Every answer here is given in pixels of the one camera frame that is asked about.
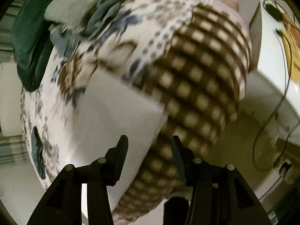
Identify white pants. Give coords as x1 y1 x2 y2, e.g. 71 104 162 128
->
68 69 166 209

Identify folded teal garment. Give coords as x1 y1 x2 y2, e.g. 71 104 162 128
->
31 127 46 180

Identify striped green curtain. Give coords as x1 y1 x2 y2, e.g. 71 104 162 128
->
1 0 28 164

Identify brown checkered blanket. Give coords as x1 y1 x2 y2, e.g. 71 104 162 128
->
112 4 252 224

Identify dark green garment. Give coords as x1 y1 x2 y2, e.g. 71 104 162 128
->
12 0 53 92

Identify floral bed sheet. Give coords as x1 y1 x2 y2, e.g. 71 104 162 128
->
21 0 196 188

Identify grey blue denim garment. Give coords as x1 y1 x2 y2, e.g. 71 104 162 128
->
44 0 125 59

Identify black cable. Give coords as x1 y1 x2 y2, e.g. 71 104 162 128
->
252 0 300 172

